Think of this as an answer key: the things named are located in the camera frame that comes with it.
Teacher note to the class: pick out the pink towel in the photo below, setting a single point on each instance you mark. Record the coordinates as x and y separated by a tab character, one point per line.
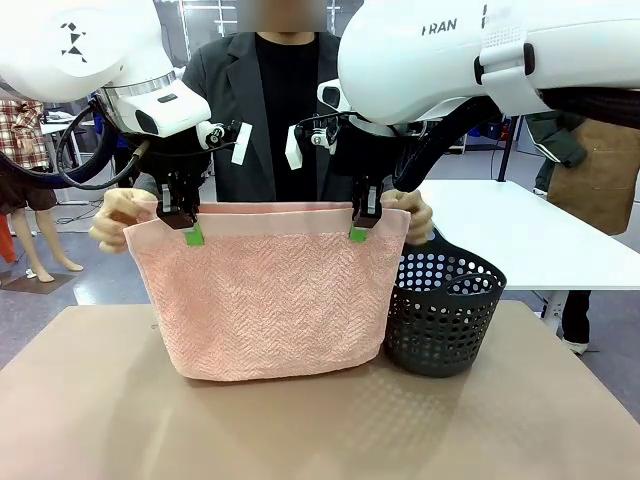
265	300

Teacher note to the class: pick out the orange plastic object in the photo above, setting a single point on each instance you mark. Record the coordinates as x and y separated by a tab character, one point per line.
6	240

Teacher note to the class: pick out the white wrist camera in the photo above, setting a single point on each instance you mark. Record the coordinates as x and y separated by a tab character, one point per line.
241	145
295	147

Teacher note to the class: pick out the dark grey perforated plastic basket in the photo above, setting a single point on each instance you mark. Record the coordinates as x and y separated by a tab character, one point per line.
440	325

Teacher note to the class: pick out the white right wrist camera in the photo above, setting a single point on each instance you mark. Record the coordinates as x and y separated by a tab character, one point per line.
295	147

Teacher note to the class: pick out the person in brown apron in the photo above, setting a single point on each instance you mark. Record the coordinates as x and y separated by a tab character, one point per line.
600	170

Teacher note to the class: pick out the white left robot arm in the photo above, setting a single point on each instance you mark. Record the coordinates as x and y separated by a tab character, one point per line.
75	30

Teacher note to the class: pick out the brown mannequin base plate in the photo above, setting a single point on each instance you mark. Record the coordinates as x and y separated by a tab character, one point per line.
35	284

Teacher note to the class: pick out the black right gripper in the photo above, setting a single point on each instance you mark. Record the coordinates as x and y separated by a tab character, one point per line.
369	160

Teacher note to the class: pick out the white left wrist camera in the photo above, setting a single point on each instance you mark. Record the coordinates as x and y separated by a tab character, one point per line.
241	145

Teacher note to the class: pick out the person's left hand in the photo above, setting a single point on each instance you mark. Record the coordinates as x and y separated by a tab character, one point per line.
420	220

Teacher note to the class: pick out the black tripod stand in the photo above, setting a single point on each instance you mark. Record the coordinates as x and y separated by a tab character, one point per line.
503	150

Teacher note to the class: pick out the large white table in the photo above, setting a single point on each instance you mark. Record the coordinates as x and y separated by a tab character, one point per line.
525	240

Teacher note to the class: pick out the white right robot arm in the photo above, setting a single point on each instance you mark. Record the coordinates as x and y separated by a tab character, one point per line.
400	60

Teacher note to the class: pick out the person in dark grey jacket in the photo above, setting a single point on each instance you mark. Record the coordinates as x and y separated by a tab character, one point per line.
240	100

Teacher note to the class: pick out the white desk with clutter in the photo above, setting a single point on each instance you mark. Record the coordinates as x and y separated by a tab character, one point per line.
67	127

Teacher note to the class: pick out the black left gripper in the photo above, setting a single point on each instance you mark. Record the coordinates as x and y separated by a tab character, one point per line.
177	157

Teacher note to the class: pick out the mannequin in plaid shirt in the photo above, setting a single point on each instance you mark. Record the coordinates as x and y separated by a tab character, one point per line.
20	130

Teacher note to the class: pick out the person's right hand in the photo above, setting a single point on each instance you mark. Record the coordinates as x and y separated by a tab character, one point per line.
112	220

